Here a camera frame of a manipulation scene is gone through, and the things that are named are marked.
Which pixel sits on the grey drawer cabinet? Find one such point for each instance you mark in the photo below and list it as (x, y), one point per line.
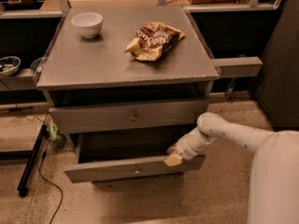
(98, 71)

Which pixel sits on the grey side bar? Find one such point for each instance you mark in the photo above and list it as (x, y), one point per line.
(238, 67)

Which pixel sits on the blue patterned bowl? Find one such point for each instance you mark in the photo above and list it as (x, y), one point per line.
(9, 65)

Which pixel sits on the grey side shelf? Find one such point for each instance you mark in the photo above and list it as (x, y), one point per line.
(20, 81)

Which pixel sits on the grey top drawer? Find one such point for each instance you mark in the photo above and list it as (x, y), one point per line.
(110, 117)

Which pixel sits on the brown chip bag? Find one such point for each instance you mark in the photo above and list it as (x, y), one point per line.
(153, 40)

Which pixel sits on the grey drawer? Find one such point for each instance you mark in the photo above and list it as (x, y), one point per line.
(112, 155)
(110, 117)

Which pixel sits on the black metal leg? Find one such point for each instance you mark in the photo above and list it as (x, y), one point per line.
(22, 189)

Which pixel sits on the clear glass cup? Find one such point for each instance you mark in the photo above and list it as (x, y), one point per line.
(37, 65)

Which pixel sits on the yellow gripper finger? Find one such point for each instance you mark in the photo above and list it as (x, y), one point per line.
(171, 149)
(173, 160)

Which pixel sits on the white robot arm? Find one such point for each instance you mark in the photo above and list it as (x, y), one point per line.
(274, 176)

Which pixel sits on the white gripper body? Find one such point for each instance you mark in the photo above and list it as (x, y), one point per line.
(188, 150)

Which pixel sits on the white ceramic bowl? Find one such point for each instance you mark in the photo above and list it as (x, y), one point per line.
(88, 24)

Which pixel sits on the green packet in basket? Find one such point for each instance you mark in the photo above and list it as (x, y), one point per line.
(55, 136)

